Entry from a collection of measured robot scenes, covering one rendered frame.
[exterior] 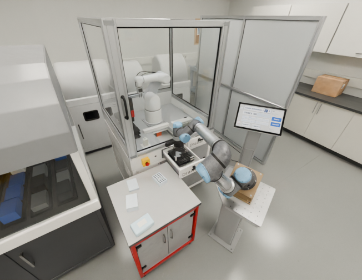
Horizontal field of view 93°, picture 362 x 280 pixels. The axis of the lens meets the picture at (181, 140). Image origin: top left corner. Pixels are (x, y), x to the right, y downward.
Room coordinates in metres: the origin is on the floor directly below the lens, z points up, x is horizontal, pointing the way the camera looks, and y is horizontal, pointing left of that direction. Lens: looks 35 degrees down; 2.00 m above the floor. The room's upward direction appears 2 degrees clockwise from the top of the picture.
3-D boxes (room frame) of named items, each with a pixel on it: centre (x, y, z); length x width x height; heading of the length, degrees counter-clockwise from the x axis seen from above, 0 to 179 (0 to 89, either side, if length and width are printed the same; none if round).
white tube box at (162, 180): (1.08, 0.19, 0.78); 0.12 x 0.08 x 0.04; 43
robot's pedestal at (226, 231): (0.99, -0.54, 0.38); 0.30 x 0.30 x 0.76; 53
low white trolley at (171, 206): (0.92, 0.24, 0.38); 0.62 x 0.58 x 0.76; 124
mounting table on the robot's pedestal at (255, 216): (0.98, -0.56, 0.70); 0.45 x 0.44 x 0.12; 53
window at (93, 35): (1.55, 0.71, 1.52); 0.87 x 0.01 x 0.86; 34
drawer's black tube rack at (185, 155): (1.30, 0.00, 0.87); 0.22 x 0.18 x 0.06; 34
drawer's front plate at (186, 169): (1.14, -0.11, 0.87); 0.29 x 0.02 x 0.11; 124
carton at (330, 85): (3.23, -2.74, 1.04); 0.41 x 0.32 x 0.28; 33
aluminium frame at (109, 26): (1.82, 0.31, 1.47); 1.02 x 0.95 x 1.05; 124
